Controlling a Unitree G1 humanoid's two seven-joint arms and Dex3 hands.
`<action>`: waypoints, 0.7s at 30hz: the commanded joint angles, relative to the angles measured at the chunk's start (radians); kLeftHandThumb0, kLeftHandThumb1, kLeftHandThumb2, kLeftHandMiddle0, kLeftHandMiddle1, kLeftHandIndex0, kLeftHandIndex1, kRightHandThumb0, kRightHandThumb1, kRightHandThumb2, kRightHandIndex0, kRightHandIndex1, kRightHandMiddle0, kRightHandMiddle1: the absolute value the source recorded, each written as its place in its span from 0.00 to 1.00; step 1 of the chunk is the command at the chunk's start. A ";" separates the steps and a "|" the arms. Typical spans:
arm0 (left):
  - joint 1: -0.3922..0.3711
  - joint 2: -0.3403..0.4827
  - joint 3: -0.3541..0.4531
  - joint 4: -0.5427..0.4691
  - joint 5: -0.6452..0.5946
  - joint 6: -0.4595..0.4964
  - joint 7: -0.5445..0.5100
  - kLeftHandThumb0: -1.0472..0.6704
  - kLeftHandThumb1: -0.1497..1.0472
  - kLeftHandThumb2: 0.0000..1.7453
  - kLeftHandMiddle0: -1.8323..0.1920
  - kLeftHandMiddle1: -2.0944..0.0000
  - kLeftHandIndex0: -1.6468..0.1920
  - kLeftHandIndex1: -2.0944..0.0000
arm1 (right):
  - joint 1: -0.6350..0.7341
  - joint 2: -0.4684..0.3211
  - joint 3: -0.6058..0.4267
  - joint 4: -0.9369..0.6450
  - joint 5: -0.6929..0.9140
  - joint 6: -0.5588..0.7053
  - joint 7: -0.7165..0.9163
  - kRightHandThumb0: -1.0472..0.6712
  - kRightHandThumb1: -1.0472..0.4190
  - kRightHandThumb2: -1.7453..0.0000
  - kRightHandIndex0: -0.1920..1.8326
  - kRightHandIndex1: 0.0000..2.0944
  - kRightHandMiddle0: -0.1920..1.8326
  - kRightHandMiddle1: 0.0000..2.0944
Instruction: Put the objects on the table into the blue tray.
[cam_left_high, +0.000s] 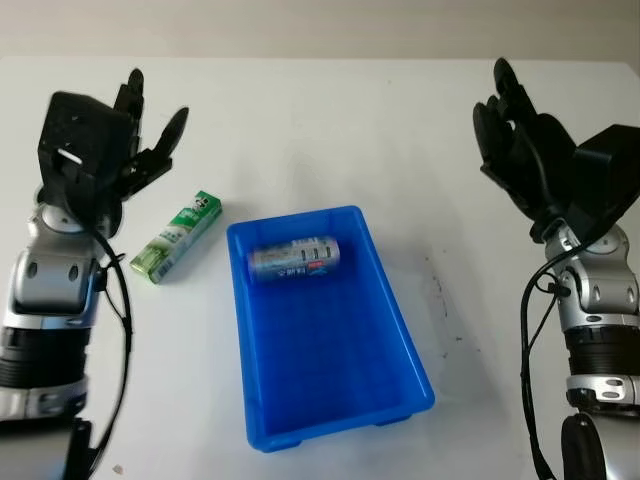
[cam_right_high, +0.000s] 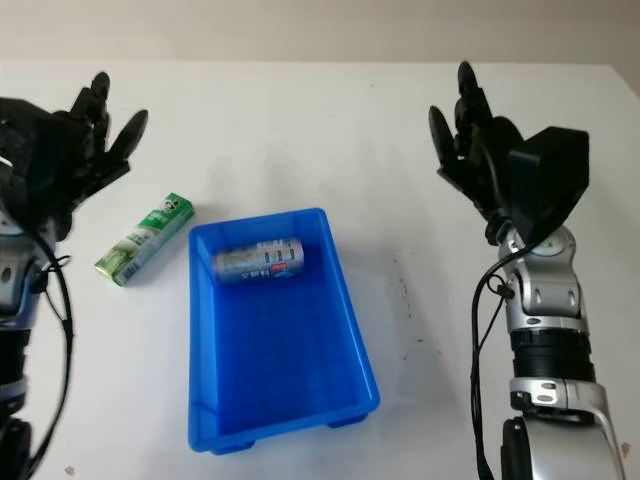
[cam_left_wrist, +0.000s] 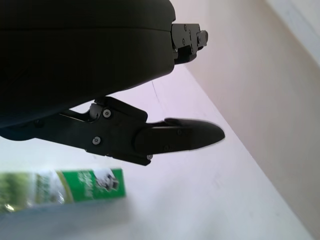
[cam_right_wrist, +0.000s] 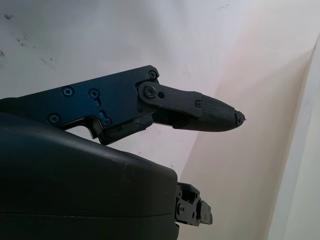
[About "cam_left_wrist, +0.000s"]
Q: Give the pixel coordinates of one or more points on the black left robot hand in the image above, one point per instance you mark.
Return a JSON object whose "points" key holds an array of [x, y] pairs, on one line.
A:
{"points": [[75, 50]]}

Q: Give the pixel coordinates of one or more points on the green and white carton box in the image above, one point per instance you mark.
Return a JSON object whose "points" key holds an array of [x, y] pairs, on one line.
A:
{"points": [[75, 185]]}

